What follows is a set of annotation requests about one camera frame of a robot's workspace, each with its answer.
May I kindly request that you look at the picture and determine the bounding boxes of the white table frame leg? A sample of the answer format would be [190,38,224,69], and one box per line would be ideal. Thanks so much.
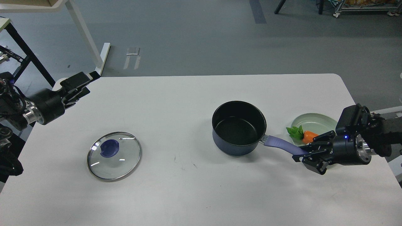
[0,0,111,76]

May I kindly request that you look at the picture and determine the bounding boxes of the blue saucepan with handle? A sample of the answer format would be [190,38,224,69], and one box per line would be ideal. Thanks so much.
[212,101,308,156]

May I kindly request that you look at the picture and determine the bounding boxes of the metal cart with casters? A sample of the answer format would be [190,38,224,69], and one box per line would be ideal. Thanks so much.
[330,0,401,18]

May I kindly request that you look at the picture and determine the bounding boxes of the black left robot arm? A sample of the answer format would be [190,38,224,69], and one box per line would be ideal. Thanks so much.
[0,71,100,131]

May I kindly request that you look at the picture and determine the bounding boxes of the clear green glass plate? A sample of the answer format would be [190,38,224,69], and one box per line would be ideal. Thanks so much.
[290,113,337,146]

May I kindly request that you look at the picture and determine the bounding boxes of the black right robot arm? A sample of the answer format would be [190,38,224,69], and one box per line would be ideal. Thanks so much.
[292,104,402,175]

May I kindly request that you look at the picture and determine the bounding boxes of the glass pot lid blue knob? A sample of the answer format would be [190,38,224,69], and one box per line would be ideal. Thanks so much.
[86,132,142,182]

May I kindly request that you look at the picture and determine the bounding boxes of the orange toy carrot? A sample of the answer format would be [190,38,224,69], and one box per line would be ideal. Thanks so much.
[286,125,318,144]

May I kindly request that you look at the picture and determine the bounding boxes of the black chair legs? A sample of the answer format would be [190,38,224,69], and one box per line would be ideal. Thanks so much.
[273,0,325,15]

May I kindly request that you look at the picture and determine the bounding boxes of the black metal rack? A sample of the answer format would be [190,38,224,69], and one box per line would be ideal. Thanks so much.
[1,17,56,87]

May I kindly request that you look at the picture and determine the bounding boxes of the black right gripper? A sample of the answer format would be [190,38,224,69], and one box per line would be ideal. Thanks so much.
[293,130,372,175]

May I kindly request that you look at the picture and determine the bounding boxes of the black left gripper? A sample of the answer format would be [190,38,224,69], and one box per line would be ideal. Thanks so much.
[23,71,101,125]

